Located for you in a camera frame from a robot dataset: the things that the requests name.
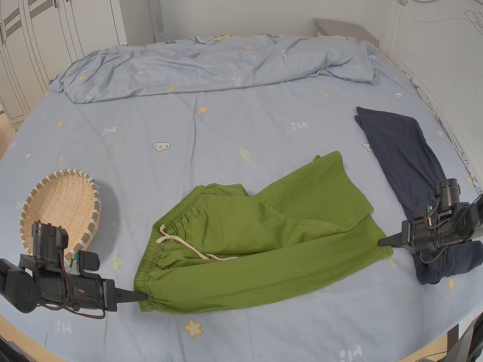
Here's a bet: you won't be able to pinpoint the bed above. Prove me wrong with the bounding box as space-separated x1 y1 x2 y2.
0 0 483 362

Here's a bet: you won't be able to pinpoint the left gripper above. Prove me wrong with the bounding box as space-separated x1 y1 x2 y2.
39 265 118 313

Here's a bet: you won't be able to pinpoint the pale blue quilt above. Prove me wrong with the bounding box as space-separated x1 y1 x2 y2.
49 33 380 105

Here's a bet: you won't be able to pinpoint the white wardrobe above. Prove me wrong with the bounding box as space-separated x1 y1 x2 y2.
0 0 127 129

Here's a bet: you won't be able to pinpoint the pale wall pipe duct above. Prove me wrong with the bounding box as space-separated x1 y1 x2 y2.
145 0 165 42

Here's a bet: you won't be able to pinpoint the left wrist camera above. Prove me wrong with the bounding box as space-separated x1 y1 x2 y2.
68 251 100 277

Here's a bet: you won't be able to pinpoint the green shorts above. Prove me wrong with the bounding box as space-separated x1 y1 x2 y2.
133 150 394 316

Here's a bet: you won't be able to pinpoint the round woven basket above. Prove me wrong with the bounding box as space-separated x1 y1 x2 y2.
20 169 102 271

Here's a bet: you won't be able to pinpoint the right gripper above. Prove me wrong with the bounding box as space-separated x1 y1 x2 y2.
401 217 459 254

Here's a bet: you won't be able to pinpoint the dark blue trousers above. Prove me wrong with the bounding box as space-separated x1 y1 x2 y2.
354 107 483 286

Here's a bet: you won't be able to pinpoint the white cable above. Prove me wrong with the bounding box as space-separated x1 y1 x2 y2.
390 4 401 57

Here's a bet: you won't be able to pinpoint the grey bedside table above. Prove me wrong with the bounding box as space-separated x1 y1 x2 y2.
314 18 380 48

